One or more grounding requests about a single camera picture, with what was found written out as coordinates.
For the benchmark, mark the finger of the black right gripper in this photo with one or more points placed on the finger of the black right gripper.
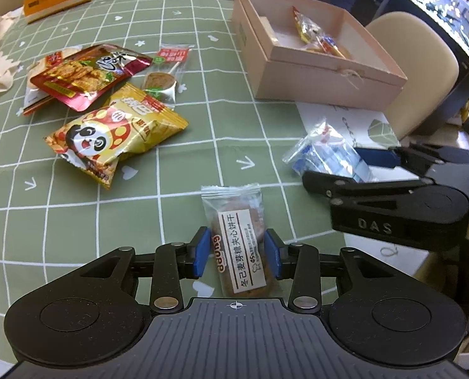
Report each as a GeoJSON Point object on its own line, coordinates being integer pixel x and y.
{"type": "Point", "coordinates": [335, 186]}
{"type": "Point", "coordinates": [414, 158]}

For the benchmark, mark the red snack bag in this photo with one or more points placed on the red snack bag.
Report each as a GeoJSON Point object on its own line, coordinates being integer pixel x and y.
{"type": "Point", "coordinates": [82, 78]}

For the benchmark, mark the white red snack packet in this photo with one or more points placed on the white red snack packet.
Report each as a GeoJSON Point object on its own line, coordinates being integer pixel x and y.
{"type": "Point", "coordinates": [35, 96]}

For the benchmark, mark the yellow red packet in box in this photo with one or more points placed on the yellow red packet in box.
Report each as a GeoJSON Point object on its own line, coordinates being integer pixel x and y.
{"type": "Point", "coordinates": [314, 37]}

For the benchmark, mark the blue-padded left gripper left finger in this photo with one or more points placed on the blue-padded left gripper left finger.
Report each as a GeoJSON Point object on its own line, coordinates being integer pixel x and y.
{"type": "Point", "coordinates": [198, 251]}

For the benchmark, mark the clear lollipop packet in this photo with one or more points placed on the clear lollipop packet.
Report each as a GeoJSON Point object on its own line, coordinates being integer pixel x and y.
{"type": "Point", "coordinates": [163, 79]}

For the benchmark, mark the pink open storage box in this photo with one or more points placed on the pink open storage box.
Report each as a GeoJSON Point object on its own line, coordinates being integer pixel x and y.
{"type": "Point", "coordinates": [281, 66]}

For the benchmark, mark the green grid tablecloth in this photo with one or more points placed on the green grid tablecloth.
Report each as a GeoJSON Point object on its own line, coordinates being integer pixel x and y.
{"type": "Point", "coordinates": [76, 185]}

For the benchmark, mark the yellow panda chips bag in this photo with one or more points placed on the yellow panda chips bag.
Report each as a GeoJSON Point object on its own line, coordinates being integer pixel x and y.
{"type": "Point", "coordinates": [131, 122]}

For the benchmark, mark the white paper sheet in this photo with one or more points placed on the white paper sheet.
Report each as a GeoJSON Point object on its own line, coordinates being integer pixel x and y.
{"type": "Point", "coordinates": [367, 129]}

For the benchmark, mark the blue clear snack packet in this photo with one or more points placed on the blue clear snack packet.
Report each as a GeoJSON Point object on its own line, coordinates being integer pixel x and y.
{"type": "Point", "coordinates": [324, 150]}

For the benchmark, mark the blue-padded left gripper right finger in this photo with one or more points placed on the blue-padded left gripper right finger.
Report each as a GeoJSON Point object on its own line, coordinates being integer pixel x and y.
{"type": "Point", "coordinates": [277, 255]}

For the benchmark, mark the brown sandwich biscuit packet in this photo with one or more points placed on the brown sandwich biscuit packet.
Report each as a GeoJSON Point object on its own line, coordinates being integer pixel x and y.
{"type": "Point", "coordinates": [235, 217]}

